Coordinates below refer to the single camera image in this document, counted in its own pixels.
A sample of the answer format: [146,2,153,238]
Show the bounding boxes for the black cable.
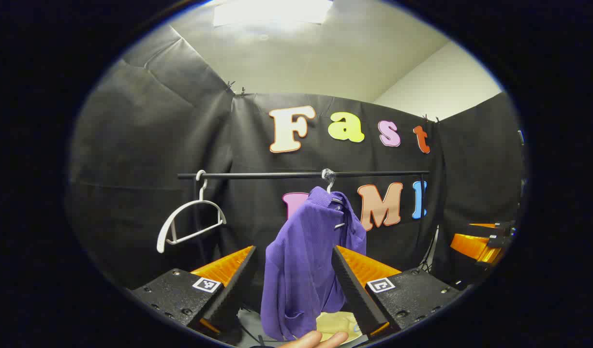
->
[419,232,435,272]
[237,319,267,346]

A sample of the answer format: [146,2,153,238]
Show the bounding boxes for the purple knit shirt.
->
[260,186,367,341]

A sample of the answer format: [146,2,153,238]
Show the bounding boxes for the cream laundry hamper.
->
[316,312,360,345]

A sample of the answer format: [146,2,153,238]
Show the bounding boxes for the white plastic hanger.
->
[156,170,227,254]
[322,168,346,229]

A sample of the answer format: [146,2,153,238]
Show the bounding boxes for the black backdrop cloth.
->
[67,24,527,310]

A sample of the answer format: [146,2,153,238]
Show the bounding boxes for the black clothes rail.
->
[177,170,430,264]

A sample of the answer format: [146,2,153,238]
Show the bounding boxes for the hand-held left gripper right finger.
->
[331,245,461,337]

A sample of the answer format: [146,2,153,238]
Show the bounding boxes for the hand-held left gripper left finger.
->
[131,246,257,334]

